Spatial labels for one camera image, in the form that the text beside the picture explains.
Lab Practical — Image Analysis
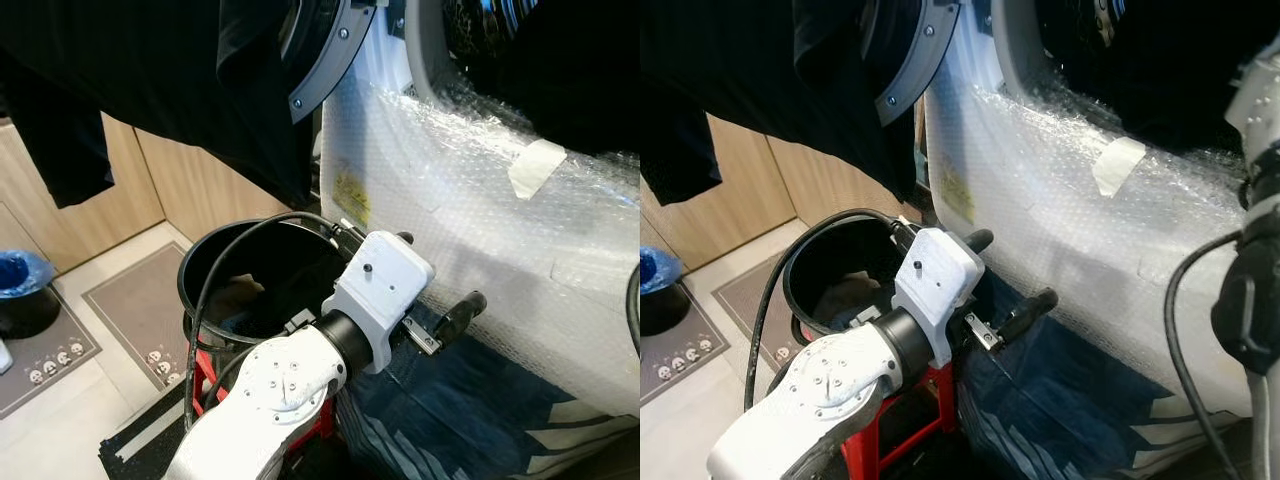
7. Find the bubble-wrapped white washing machine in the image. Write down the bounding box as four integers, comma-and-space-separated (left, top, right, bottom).
915, 0, 1263, 419
320, 0, 641, 419

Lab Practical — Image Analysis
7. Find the yellow warning label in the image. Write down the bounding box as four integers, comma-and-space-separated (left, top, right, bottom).
332, 165, 372, 228
934, 163, 968, 218

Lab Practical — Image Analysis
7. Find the dark blue floor cloth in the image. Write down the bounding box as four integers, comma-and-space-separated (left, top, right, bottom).
334, 298, 641, 480
953, 268, 1253, 480

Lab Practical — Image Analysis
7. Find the black plastic bucket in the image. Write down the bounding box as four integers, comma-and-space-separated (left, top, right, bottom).
781, 214, 918, 348
177, 217, 353, 348

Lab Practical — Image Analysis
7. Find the white tape piece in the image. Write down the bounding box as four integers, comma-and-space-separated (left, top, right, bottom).
1091, 136, 1148, 199
507, 139, 569, 200

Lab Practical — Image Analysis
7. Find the red plastic stool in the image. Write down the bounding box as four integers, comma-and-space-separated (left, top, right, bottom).
188, 345, 338, 463
788, 343, 958, 480

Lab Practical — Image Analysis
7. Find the grey washer door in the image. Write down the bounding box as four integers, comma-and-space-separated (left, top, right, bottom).
870, 0, 963, 127
284, 0, 380, 125

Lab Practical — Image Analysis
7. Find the blue and black round object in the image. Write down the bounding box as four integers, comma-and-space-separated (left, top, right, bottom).
0, 249, 58, 340
640, 247, 693, 338

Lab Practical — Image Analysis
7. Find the light wood cabinet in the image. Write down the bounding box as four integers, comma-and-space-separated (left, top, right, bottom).
640, 113, 926, 273
0, 113, 323, 273

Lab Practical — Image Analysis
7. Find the grey patterned floor mat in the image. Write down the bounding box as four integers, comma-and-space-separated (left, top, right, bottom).
0, 313, 103, 421
81, 241, 198, 389
710, 248, 803, 373
640, 298, 733, 408

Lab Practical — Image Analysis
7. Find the black hanging garment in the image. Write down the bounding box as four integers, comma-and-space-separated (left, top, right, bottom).
640, 0, 918, 207
0, 0, 323, 210

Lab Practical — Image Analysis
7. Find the black striped floor mat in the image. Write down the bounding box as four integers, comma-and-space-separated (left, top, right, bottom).
97, 373, 203, 480

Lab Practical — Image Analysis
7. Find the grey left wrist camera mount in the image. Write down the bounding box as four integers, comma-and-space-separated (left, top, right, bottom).
321, 230, 437, 374
891, 227, 987, 369

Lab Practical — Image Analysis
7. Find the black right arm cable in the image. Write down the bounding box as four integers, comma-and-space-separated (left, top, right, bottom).
1164, 229, 1247, 480
625, 262, 641, 357

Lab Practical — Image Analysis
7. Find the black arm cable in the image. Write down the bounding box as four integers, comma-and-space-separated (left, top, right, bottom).
1164, 229, 1247, 480
625, 262, 641, 357
744, 207, 918, 413
182, 211, 363, 433

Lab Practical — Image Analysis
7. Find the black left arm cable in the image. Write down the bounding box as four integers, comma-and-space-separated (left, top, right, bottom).
744, 207, 918, 413
182, 211, 363, 433

